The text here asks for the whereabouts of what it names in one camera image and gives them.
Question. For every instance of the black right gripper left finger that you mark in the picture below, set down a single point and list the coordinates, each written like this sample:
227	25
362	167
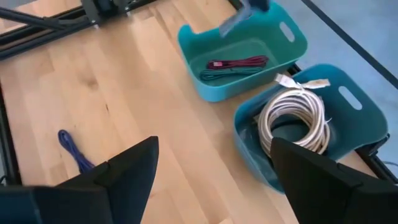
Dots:
118	186

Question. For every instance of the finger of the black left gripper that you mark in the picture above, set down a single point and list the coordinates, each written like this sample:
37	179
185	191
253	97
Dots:
259	4

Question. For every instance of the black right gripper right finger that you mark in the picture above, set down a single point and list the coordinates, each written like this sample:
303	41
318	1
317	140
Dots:
326	193

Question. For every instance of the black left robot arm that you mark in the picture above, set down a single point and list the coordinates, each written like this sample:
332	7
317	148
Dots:
105	7

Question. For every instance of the blue plastic bin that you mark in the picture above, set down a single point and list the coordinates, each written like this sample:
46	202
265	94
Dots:
357	130

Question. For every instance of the green plastic bin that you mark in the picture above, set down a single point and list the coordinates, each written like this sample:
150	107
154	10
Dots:
248	84

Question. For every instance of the black aluminium table frame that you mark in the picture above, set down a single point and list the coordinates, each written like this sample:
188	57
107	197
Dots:
37	34

